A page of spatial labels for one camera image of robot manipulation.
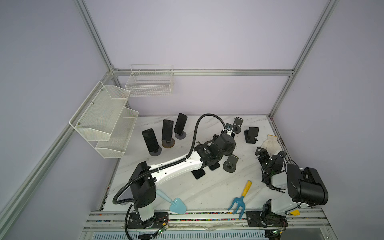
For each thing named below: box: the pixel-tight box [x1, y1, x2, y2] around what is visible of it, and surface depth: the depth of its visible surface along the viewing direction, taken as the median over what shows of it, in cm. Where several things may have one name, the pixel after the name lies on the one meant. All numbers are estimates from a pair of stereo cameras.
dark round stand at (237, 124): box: [233, 116, 244, 134], surface depth 110 cm
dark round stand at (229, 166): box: [223, 154, 239, 173], surface depth 90 cm
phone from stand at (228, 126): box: [225, 123, 234, 132], surface depth 65 cm
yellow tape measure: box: [290, 209, 301, 216], surface depth 76 cm
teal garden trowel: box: [156, 189, 187, 215], surface depth 80 cm
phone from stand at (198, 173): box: [191, 168, 206, 179], surface depth 90 cm
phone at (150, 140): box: [142, 128, 160, 153], surface depth 93 cm
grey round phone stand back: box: [174, 131, 187, 140], surface depth 109 cm
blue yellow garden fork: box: [227, 180, 253, 220], surface depth 81 cm
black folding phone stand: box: [244, 127, 259, 144], surface depth 103 cm
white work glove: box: [261, 134, 283, 157], surface depth 106 cm
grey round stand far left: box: [149, 146, 162, 157], surface depth 100 cm
